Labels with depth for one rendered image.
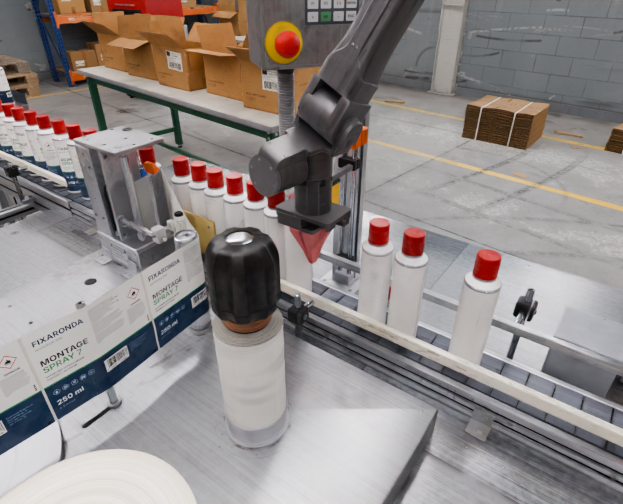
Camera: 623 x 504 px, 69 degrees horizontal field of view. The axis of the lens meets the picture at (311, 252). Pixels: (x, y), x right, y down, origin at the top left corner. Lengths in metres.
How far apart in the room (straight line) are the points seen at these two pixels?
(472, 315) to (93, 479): 0.51
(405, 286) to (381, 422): 0.20
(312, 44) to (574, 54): 5.50
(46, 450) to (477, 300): 0.61
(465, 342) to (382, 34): 0.45
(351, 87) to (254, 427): 0.44
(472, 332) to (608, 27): 5.50
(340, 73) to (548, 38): 5.70
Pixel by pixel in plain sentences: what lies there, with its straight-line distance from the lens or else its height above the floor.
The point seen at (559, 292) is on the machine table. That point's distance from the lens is 1.11.
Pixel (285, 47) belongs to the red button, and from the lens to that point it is 0.73.
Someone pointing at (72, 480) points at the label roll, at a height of 1.02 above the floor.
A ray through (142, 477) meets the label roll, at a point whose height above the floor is 1.02.
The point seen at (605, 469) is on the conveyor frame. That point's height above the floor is 0.86.
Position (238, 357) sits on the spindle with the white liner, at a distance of 0.54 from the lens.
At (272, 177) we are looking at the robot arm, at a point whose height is 1.19.
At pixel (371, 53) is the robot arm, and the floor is 1.34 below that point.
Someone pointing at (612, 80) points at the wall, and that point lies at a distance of 6.10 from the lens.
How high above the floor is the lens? 1.42
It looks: 32 degrees down
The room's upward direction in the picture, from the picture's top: straight up
